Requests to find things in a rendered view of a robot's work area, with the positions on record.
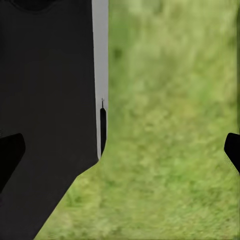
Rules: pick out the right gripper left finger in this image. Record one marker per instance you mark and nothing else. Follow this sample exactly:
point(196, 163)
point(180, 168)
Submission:
point(12, 150)

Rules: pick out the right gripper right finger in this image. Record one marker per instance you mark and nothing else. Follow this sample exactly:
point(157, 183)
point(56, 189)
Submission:
point(232, 149)

